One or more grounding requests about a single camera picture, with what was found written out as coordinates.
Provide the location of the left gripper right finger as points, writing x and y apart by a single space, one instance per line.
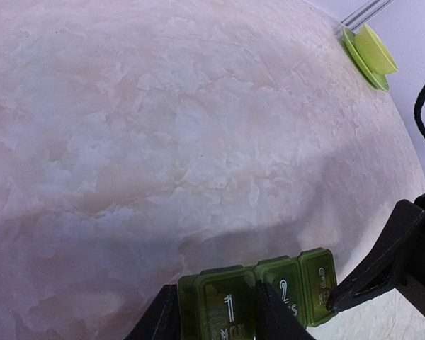
274 320

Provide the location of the green saucer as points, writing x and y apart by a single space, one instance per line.
376 80

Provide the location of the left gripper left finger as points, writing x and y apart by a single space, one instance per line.
161 320

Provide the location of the green weekly pill organizer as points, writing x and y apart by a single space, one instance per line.
221 303

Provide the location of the green bowl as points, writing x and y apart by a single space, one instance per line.
374 52

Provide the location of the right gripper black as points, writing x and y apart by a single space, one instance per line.
396 261

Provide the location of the right aluminium frame post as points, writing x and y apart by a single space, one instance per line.
362 15

